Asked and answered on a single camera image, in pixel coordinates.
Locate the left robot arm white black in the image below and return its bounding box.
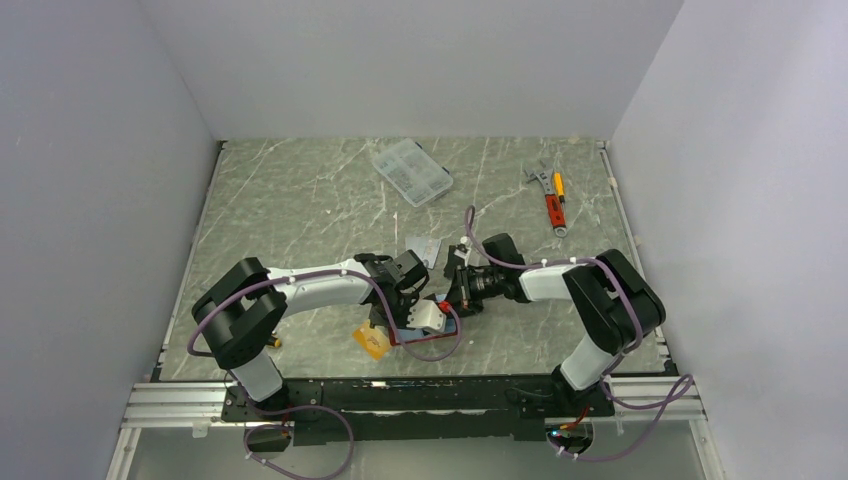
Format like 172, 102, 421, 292
190, 250, 429, 420

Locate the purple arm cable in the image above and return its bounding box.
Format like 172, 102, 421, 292
462, 205, 694, 464
186, 268, 464, 363

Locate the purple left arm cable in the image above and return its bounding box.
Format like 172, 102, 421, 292
186, 268, 464, 363

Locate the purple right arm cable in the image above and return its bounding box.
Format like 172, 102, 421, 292
462, 205, 694, 464

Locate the red leather card holder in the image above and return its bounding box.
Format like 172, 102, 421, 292
388, 315, 457, 346

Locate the clear plastic screw box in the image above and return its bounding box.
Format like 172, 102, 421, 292
371, 138, 453, 207

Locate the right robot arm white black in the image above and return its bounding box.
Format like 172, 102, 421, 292
443, 233, 667, 415

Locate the single gold credit card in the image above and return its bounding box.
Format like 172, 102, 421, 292
352, 320, 393, 361

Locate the red adjustable wrench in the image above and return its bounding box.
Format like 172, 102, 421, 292
523, 160, 568, 238

